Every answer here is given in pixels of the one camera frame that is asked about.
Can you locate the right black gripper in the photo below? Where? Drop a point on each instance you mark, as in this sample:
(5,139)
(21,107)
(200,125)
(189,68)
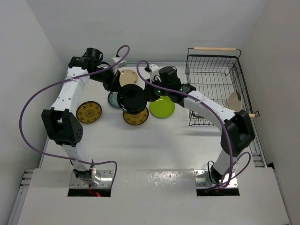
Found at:
(149,95)

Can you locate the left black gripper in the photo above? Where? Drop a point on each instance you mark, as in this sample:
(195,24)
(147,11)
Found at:
(113,84)

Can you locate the black plate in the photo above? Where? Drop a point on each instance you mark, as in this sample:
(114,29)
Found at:
(131,99)

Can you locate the cream plate with flowers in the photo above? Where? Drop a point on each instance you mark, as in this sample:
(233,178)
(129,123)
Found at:
(234,101)

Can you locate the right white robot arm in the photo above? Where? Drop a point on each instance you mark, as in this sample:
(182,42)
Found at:
(236,128)

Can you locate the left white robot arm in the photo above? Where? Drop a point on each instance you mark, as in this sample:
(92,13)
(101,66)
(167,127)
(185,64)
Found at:
(60,121)

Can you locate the blue patterned plate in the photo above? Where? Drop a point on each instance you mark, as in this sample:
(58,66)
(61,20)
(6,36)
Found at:
(112,100)

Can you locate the beige floral plate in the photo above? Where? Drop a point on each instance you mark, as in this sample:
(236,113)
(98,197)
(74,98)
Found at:
(128,76)

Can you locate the lime green plate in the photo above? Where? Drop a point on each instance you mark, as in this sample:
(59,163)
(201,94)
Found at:
(162,108)

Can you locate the middle yellow patterned plate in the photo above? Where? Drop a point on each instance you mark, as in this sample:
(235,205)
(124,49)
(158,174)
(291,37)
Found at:
(136,119)

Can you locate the yellow patterned plate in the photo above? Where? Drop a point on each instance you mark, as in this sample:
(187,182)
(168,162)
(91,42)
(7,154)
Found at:
(89,112)
(136,119)

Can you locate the left yellow patterned plate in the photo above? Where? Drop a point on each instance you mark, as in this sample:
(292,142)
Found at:
(89,112)

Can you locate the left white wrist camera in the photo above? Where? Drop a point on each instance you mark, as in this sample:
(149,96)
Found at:
(119,62)

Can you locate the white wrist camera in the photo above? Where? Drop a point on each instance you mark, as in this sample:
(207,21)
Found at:
(119,62)
(154,71)

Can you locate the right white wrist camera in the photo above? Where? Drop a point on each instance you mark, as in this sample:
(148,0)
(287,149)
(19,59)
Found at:
(154,71)

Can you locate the black wire dish rack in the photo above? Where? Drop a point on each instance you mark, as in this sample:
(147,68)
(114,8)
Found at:
(217,73)

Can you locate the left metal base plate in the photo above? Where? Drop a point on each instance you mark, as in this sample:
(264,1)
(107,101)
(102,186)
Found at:
(102,180)

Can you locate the metal base plate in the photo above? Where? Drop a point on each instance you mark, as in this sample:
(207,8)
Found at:
(202,180)
(102,180)

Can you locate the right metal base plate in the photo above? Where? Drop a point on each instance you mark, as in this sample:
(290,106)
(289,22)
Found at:
(202,180)

